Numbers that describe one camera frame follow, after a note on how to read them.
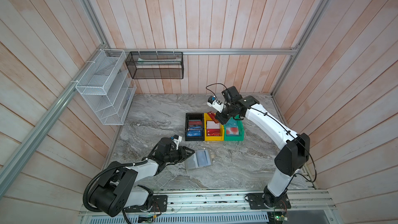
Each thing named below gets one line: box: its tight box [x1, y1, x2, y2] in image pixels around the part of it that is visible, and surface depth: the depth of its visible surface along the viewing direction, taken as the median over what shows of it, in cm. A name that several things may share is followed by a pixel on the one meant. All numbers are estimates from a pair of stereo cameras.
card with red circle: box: [225, 127, 239, 135], surface depth 100 cm
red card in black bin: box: [188, 120, 203, 125], surface depth 103 cm
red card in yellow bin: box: [206, 128, 221, 137], surface depth 100 cm
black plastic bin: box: [185, 112, 205, 142], surface depth 98 cm
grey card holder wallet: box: [184, 149, 211, 171], surface depth 88 cm
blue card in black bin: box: [186, 130, 202, 137], surface depth 98 cm
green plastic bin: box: [223, 114, 245, 142], surface depth 99 cm
